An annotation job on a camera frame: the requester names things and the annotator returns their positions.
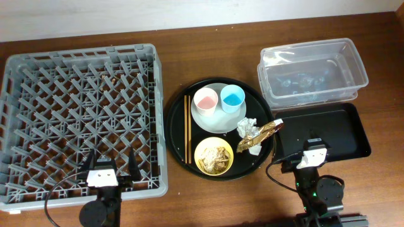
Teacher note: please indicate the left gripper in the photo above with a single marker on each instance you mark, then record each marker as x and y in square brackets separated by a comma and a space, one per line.
[124, 180]

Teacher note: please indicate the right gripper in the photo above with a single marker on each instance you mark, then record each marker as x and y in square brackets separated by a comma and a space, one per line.
[288, 167]

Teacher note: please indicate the gold foil wrapper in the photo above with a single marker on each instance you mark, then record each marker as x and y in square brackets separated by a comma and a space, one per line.
[264, 133]

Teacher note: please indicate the white napkin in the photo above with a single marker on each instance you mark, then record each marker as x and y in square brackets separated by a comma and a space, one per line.
[247, 129]

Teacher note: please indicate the food scraps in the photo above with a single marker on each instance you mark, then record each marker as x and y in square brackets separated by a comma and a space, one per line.
[214, 160]

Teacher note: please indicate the yellow bowl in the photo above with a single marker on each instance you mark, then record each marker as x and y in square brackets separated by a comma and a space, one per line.
[213, 142]

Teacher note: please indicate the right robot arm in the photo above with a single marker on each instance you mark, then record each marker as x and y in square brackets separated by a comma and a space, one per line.
[321, 195]

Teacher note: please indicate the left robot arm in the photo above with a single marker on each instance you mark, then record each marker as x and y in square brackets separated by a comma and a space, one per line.
[105, 210]

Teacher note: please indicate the grey dishwasher rack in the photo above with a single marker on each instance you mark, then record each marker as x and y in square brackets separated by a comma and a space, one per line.
[58, 106]

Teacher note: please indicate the black rectangular tray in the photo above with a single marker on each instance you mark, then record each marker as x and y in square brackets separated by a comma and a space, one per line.
[336, 127]

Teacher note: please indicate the clear plastic bin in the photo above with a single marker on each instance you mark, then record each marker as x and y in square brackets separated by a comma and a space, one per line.
[311, 73]

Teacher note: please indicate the grey plate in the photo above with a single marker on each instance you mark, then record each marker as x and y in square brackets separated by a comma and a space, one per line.
[220, 122]

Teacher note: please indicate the blue cup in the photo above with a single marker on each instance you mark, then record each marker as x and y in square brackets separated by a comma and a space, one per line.
[232, 97]

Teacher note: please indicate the round black tray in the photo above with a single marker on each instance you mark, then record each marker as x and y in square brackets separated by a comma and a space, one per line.
[244, 163]

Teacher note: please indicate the pink cup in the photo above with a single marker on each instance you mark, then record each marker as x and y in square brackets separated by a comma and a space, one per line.
[205, 100]

